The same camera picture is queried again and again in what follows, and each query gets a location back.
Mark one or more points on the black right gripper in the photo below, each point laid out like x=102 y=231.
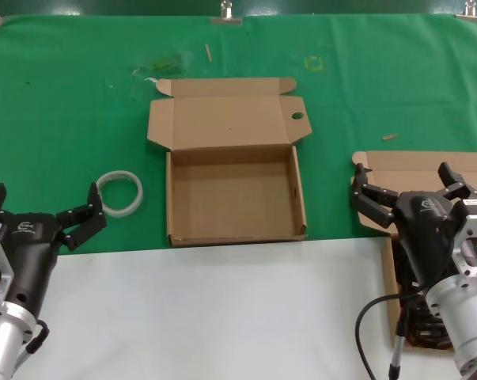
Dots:
x=424 y=229

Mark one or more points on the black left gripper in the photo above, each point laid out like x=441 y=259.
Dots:
x=28 y=253

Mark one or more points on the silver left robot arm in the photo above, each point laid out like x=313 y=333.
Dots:
x=1 y=348

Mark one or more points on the open brown cardboard box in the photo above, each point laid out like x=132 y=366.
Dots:
x=404 y=166
x=230 y=190

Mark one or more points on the short wooden chip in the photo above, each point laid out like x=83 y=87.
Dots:
x=390 y=137

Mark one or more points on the green table cloth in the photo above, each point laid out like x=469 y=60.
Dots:
x=64 y=118

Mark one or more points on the white tape roll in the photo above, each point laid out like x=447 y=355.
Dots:
x=138 y=198

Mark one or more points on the white plastic scrap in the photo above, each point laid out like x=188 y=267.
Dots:
x=150 y=79

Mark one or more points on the clear plastic bag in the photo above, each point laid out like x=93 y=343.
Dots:
x=167 y=63

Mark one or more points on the long thin wooden stick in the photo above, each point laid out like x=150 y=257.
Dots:
x=208 y=52

